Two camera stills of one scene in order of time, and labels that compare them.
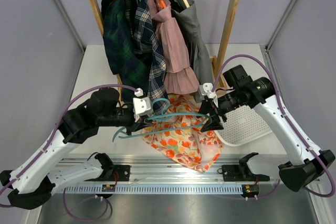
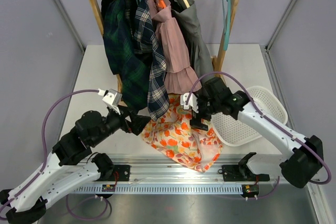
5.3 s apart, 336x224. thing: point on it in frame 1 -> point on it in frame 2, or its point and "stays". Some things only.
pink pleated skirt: [179, 78] stays
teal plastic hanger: [165, 114] -> [226, 0]
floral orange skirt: [179, 135] stays
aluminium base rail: [139, 174] stays
